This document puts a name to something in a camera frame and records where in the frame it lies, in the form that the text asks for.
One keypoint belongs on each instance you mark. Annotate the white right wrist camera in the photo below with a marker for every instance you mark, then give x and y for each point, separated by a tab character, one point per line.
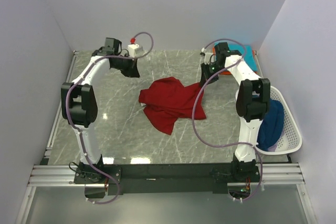
209	56

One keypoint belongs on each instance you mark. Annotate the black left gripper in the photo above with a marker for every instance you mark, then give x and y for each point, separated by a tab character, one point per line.
133	71

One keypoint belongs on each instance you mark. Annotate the red t shirt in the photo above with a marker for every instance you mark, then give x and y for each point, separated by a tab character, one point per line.
167	100

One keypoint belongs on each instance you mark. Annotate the white plastic laundry basket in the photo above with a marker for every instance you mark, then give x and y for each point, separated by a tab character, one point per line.
290	140

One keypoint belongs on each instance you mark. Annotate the folded turquoise t shirt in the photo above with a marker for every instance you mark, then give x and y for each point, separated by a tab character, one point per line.
238	50

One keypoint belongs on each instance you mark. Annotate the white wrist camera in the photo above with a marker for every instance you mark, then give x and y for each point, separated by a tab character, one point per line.
209	56
134	50

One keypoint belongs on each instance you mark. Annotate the navy blue t shirt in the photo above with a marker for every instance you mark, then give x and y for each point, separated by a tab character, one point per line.
272	126

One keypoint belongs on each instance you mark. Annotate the black base crossbar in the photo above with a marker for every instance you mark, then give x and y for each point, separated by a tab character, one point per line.
168	178

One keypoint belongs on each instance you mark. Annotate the lavender t shirt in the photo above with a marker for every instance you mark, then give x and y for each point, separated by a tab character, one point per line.
273	148

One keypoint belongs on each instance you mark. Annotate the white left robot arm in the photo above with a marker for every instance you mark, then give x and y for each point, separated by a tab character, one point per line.
78	100

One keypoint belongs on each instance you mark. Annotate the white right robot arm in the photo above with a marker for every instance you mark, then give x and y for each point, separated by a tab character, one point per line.
252	98

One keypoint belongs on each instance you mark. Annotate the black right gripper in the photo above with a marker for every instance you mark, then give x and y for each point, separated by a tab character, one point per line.
205	74

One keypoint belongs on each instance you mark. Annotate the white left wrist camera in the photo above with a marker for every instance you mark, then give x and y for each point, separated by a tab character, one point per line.
134	50

